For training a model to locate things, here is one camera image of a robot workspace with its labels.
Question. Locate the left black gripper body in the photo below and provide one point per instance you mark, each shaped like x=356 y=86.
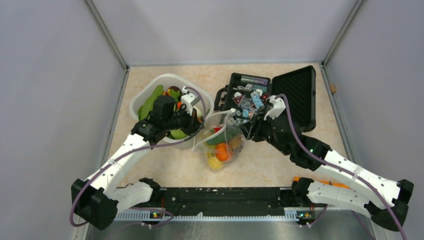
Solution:
x=182 y=120

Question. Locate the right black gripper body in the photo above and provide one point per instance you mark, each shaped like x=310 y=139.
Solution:
x=264 y=132

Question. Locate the white plastic basket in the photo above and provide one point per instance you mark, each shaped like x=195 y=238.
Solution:
x=168 y=80

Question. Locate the clear zip top bag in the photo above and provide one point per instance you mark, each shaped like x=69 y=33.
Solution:
x=219 y=119

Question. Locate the dark green cucumber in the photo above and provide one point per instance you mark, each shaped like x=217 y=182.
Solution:
x=225 y=137

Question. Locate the small orange fruit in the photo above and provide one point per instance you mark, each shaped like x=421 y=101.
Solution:
x=223 y=152

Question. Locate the yellow lemon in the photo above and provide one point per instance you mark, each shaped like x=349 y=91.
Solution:
x=214 y=163

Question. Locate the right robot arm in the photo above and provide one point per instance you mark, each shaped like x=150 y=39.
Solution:
x=382 y=200

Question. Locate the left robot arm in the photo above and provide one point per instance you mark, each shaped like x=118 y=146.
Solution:
x=99 y=199

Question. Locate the green cabbage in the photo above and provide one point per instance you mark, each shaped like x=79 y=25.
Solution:
x=178 y=134

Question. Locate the poker chips in case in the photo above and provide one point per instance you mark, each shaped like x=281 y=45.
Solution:
x=244 y=93

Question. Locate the green lettuce leaf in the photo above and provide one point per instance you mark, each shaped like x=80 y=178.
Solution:
x=144 y=110

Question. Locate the black carrying case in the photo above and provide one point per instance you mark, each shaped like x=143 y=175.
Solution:
x=299 y=86

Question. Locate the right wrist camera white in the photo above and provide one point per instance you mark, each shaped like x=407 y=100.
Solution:
x=277 y=107

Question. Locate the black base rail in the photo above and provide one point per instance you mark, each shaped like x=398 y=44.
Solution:
x=225 y=201

